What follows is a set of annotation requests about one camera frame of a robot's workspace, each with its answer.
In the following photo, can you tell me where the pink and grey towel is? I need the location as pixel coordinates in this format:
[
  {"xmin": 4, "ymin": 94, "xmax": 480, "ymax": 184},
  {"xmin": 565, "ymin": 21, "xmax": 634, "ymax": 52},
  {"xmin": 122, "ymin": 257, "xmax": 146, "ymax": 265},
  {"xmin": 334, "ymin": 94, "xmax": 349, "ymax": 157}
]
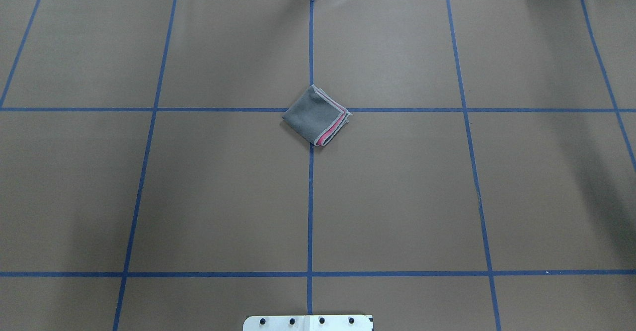
[{"xmin": 282, "ymin": 84, "xmax": 351, "ymax": 146}]

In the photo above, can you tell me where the white pedestal column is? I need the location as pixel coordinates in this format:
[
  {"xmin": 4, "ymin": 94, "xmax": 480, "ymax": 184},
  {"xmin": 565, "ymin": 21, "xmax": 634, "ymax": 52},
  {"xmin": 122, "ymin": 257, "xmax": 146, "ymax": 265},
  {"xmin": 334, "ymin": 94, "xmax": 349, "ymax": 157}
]
[{"xmin": 242, "ymin": 314, "xmax": 374, "ymax": 331}]

